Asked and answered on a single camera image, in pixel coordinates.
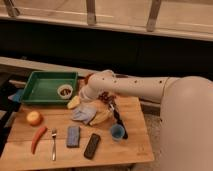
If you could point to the silver fork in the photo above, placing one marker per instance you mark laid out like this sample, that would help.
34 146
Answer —
54 134

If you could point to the red yellow apple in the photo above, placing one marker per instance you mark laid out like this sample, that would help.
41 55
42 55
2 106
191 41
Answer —
34 118

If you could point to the yellow banana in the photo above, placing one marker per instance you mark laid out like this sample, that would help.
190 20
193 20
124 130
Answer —
100 117

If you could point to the blue sponge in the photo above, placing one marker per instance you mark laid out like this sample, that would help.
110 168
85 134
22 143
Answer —
73 137

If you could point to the blue plastic cup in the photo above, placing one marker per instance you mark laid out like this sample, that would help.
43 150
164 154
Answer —
117 132

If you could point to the black remote control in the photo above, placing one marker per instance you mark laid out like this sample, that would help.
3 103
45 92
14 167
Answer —
92 146

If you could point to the green plastic tray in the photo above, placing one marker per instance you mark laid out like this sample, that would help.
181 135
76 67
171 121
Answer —
41 87

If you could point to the bunch of dark grapes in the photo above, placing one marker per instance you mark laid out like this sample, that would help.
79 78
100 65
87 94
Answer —
106 97

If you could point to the black handled utensil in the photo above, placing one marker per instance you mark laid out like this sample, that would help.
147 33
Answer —
118 118

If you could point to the red chili pepper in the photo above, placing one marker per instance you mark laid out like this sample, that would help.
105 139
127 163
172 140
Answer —
39 133

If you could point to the blue cloth at left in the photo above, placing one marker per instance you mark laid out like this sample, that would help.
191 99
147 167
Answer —
17 96

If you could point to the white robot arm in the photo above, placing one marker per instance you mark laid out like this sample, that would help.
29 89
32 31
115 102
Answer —
186 110

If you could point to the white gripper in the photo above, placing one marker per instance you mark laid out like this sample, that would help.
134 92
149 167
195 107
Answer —
86 94

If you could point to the light blue towel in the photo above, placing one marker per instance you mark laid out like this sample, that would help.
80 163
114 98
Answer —
84 113

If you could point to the red bowl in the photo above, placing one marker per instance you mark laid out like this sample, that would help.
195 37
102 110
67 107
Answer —
87 78

